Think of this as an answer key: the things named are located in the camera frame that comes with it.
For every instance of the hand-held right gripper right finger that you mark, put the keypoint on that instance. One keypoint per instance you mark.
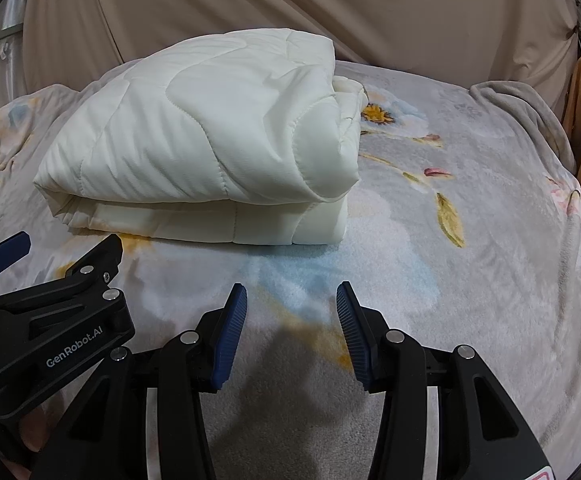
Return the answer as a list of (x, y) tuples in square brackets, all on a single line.
[(353, 332)]

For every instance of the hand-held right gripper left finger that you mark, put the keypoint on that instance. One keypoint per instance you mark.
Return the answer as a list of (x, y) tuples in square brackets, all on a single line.
[(228, 332)]

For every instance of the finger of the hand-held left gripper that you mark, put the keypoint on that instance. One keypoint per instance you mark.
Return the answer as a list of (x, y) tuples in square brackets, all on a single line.
[(0, 255), (98, 260)]

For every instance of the white quilted comforter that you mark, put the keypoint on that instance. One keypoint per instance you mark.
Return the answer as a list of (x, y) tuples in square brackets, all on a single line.
[(195, 135)]

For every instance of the floral fleece blanket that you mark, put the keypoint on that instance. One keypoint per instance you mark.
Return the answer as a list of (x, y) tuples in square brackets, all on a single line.
[(445, 260)]

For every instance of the beige curtain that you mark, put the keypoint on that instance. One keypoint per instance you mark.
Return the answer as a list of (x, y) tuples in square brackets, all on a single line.
[(220, 0)]

